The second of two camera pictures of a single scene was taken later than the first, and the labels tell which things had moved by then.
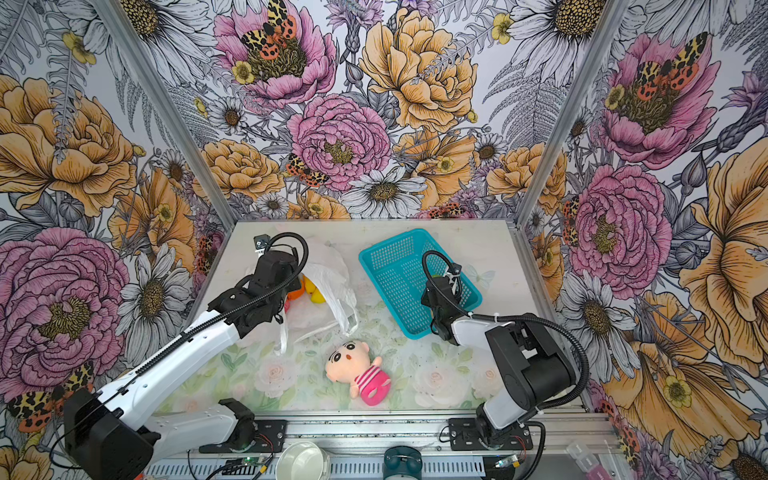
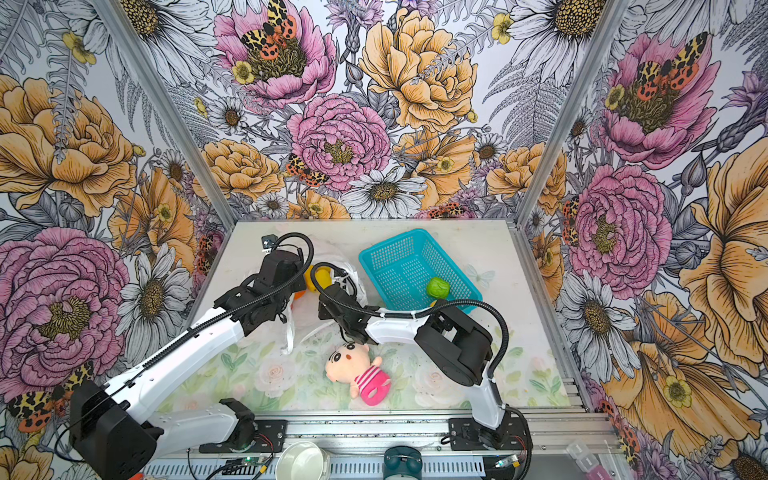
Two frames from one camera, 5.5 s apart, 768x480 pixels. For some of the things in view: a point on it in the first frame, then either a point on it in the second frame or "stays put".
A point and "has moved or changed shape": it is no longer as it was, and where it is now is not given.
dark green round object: (403, 462) stays put
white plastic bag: (327, 265) has moved or changed shape
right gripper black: (425, 297) → (322, 311)
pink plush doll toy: (350, 362) stays put
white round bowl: (303, 460) stays put
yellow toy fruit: (315, 294) has moved or changed shape
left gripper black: (294, 285) stays put
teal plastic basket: (398, 266) stays put
